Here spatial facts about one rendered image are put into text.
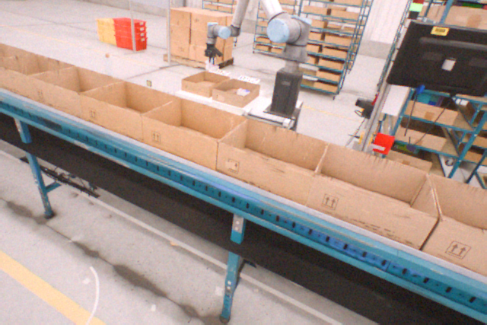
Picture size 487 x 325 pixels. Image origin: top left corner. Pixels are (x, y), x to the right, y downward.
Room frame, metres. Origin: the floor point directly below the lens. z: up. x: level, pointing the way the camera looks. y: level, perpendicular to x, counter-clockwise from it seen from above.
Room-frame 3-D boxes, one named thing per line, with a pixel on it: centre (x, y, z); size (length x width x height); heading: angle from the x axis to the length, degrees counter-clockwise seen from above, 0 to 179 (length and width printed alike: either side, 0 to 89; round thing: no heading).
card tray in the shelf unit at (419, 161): (2.01, -1.33, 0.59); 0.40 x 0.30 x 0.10; 156
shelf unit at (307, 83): (5.19, -1.18, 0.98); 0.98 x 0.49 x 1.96; 65
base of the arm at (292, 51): (2.12, -0.28, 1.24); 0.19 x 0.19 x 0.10
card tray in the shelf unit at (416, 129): (2.02, -1.33, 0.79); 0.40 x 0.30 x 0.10; 159
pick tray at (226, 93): (2.28, 0.11, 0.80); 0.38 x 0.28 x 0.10; 160
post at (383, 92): (1.55, -0.75, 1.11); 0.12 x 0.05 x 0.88; 68
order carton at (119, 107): (1.30, 0.60, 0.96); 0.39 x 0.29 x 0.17; 68
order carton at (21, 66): (1.60, 1.33, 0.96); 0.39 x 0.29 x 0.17; 68
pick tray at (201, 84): (2.40, 0.40, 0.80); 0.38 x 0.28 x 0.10; 159
